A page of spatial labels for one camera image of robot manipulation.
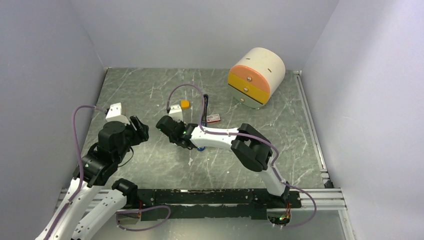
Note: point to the blue stapler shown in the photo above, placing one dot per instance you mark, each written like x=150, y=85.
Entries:
x=205, y=108

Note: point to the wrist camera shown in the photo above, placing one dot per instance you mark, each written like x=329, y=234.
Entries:
x=117, y=113
x=176, y=113

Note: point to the orange cube block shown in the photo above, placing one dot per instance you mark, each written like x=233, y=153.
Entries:
x=185, y=104

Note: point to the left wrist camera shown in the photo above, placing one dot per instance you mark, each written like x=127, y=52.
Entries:
x=117, y=113

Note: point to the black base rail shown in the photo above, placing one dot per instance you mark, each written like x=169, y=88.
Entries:
x=253, y=203

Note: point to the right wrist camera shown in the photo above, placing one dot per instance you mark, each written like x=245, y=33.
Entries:
x=176, y=113

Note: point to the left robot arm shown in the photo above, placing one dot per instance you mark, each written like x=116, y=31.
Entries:
x=114, y=141

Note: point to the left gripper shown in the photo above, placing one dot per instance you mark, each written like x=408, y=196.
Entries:
x=142, y=134

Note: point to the red white staple box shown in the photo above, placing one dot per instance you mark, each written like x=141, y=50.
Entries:
x=213, y=118

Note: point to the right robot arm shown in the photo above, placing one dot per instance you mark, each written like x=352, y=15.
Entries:
x=252, y=149

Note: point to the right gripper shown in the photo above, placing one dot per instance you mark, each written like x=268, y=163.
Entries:
x=181, y=123

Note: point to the cream round drawer cabinet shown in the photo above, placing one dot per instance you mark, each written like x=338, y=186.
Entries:
x=256, y=76

